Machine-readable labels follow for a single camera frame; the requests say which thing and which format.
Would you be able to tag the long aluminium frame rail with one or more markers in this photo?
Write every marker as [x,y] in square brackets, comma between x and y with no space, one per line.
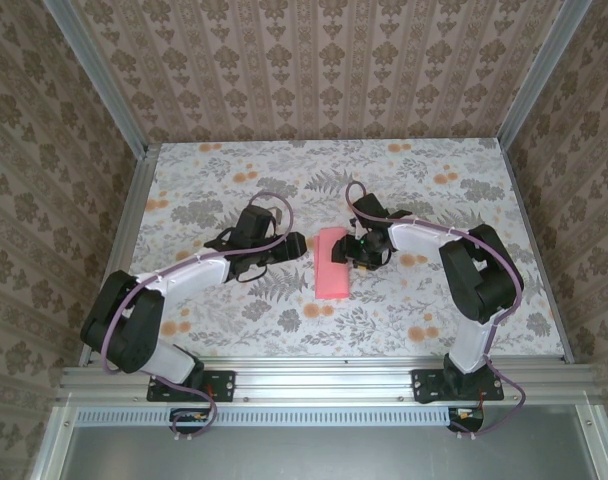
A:
[324,382]

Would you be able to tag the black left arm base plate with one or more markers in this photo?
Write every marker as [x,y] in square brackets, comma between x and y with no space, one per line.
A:
[224,386]

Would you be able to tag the aluminium corner post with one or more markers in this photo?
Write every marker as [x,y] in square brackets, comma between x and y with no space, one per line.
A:
[99,75]
[534,75]

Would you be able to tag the black connector board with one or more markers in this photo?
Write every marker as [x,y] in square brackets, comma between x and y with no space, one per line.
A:
[189,425]
[466,422]

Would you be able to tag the grey metal panel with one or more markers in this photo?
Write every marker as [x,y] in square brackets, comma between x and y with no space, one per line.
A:
[324,455]

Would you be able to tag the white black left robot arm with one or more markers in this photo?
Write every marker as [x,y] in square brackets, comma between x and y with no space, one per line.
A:
[184,274]

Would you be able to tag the aluminium side rail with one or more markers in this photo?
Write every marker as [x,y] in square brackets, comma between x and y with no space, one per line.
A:
[534,240]
[129,235]

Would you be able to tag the floral patterned table cover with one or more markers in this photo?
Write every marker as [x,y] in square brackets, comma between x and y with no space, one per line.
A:
[284,165]

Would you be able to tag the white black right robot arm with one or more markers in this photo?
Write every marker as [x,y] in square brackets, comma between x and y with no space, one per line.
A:
[416,239]

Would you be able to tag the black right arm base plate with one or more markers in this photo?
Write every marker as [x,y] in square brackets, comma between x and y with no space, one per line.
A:
[424,386]

